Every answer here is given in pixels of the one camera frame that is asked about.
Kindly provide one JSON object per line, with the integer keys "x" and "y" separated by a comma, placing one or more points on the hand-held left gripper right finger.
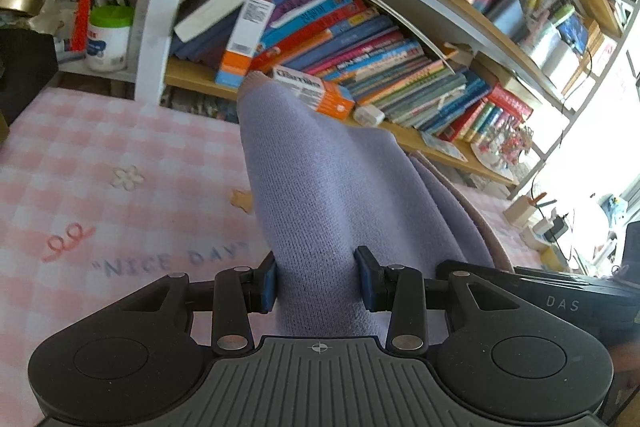
{"x": 364, "y": 282}

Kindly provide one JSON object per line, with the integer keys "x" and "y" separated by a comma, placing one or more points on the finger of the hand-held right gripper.
{"x": 485, "y": 269}

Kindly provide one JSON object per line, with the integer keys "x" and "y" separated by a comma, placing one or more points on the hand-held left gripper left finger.
{"x": 269, "y": 287}

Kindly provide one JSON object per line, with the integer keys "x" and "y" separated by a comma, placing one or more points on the purple and pink sweater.
{"x": 325, "y": 207}

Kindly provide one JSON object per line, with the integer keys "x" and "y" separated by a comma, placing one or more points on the beige pen cup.
{"x": 522, "y": 212}

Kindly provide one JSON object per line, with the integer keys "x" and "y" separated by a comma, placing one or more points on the white power strip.
{"x": 545, "y": 234}

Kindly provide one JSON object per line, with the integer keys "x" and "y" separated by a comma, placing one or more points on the pink flower ornament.
{"x": 505, "y": 144}

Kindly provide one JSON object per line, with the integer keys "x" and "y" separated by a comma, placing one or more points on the white charger block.
{"x": 369, "y": 115}

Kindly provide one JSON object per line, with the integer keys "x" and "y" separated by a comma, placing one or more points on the flat white orange box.
{"x": 320, "y": 94}

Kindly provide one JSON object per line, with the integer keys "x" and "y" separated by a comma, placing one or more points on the pink checkered printed tablecloth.
{"x": 100, "y": 187}

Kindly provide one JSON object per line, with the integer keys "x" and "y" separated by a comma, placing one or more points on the row of colourful books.
{"x": 390, "y": 57}

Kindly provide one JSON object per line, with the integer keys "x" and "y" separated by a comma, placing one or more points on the white desk organiser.
{"x": 547, "y": 49}

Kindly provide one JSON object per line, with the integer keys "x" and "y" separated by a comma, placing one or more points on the tall white orange box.
{"x": 245, "y": 42}

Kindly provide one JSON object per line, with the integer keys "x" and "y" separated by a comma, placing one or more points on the white jar green lid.
{"x": 109, "y": 42}

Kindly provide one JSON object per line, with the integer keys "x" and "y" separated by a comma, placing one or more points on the white wooden bookshelf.
{"x": 160, "y": 7}

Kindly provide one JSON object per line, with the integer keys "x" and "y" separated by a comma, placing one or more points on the black bag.
{"x": 25, "y": 77}

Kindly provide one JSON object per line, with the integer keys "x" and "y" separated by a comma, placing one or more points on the red tassel ornament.
{"x": 82, "y": 12}

